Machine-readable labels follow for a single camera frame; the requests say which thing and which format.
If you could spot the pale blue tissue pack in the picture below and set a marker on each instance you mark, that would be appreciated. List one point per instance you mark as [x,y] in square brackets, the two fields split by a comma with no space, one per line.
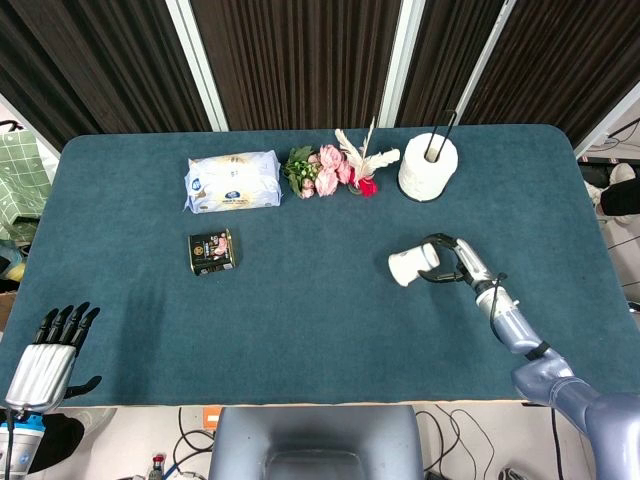
[232,182]

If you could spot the black luncheon meat can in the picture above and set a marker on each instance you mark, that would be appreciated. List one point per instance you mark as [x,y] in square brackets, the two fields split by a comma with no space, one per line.
[212,252]

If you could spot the white feather shuttlecock red base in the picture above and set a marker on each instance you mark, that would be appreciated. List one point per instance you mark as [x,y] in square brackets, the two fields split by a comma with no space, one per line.
[362,162]

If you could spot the white paper towel roll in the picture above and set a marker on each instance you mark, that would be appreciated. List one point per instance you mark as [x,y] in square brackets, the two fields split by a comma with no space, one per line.
[425,172]

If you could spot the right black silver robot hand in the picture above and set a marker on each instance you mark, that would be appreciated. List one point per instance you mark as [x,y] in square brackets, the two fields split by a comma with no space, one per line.
[472,262]

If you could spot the dark slatted partition panel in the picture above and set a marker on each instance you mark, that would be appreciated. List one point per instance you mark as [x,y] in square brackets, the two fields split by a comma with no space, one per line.
[300,60]
[440,55]
[565,65]
[90,65]

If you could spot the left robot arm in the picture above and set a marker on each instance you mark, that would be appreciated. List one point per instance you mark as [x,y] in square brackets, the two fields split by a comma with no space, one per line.
[20,450]

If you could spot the pink artificial flower bouquet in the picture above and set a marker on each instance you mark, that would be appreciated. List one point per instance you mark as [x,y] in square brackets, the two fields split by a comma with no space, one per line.
[325,172]

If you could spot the white partition post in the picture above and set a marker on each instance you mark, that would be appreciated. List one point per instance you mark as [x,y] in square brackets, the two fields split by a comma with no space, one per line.
[485,65]
[400,65]
[197,65]

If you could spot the white paper cup blue stripes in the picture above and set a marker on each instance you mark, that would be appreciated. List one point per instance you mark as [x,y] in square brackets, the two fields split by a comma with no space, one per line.
[412,262]

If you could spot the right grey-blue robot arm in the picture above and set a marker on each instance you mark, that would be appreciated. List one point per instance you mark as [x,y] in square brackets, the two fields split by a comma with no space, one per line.
[555,380]

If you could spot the grey-blue robot torso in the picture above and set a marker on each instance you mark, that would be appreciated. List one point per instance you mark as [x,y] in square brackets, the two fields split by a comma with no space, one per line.
[315,440]

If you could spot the teal velvet tablecloth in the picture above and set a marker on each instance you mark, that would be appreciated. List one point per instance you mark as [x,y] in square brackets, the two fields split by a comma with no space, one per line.
[320,310]

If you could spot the white shoe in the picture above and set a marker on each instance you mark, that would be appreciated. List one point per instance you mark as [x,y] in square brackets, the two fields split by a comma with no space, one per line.
[621,174]

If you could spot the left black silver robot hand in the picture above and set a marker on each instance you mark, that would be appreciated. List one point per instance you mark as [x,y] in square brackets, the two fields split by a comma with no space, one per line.
[42,372]

